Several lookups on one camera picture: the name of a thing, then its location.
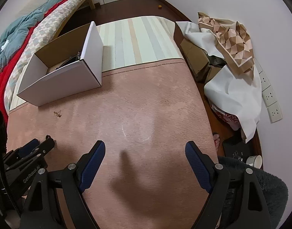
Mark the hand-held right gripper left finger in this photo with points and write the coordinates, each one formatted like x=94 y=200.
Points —
x=93 y=164

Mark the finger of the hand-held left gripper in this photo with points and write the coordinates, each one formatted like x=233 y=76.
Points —
x=44 y=148
x=26 y=149

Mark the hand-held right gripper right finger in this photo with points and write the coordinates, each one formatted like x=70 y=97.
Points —
x=198 y=167

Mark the white cardboard box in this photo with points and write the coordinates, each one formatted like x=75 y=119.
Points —
x=64 y=83

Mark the black smartwatch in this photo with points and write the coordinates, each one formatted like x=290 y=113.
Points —
x=69 y=60

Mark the pink slipper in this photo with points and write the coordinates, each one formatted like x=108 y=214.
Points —
x=216 y=142

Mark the small earring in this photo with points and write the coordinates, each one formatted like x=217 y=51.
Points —
x=57 y=114

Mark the black flat case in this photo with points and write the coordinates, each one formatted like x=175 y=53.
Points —
x=236 y=145

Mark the red patterned cloth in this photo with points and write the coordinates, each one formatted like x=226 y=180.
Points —
x=225 y=118

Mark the white cup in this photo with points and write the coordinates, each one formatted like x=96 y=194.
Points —
x=254 y=161

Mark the dark grey fuzzy garment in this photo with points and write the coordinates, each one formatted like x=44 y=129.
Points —
x=265 y=195

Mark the pink suede mat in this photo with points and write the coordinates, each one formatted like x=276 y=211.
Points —
x=136 y=100

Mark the red blanket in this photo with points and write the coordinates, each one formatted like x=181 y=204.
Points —
x=7 y=69

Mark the pile of patterned cloths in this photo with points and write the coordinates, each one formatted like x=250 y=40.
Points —
x=236 y=90

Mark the white paper scrap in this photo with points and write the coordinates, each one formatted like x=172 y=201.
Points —
x=5 y=44

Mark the brown cardboard box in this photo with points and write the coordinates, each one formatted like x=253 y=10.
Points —
x=196 y=57

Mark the teal quilt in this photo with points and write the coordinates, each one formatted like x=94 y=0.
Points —
x=19 y=28

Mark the brown checkered scarf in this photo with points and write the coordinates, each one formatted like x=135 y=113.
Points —
x=229 y=38

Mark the striped tablecloth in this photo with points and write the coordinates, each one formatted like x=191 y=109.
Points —
x=141 y=40

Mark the white wall socket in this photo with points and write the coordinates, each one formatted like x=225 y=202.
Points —
x=274 y=112
x=269 y=96
x=265 y=79

